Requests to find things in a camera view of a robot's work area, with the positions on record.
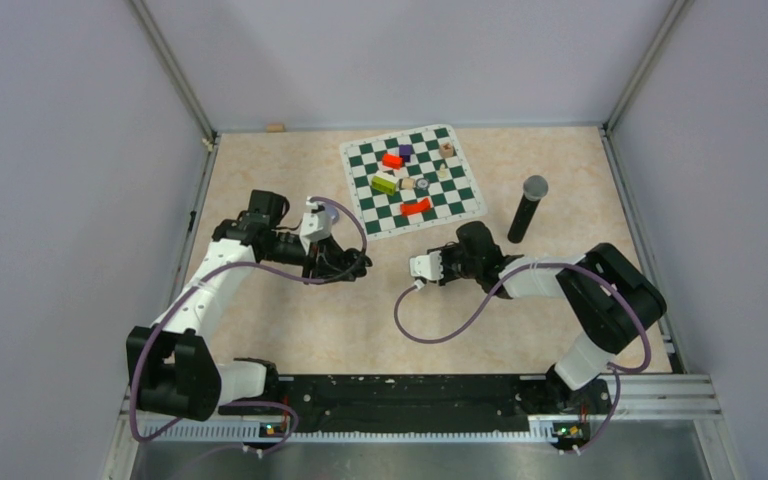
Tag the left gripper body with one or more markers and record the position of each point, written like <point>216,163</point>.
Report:
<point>312,262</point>

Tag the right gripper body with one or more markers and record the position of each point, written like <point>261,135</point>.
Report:
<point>456,264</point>

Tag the black earbud case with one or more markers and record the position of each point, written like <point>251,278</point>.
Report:
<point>358,258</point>

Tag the lavender earbud charging case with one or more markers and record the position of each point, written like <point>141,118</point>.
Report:
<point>332,212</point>

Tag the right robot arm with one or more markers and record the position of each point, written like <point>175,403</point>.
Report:
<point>612,300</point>

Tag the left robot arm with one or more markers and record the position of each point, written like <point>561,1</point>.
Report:
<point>171,368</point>

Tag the red arch block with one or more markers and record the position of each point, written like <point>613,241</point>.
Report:
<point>416,207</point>

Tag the green white lego brick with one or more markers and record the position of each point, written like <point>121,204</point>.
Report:
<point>385,183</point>

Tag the green white chessboard mat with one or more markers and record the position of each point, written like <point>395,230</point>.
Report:
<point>454,199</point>

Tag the black microphone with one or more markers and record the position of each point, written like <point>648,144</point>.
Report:
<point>534,189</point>

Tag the wooden cube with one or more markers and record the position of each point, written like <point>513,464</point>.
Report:
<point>446,150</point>

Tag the purple block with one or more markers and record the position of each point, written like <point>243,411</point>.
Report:
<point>405,152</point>

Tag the cork stopper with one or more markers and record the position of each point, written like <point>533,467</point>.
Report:
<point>275,128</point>

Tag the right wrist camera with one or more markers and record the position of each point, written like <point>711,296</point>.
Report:
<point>426,268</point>

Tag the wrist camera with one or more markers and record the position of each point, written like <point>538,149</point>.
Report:
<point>315,225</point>
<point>426,268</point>

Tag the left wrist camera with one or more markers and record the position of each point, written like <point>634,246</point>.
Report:
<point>315,225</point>

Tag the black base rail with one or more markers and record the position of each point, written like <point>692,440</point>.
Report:
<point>420,404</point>

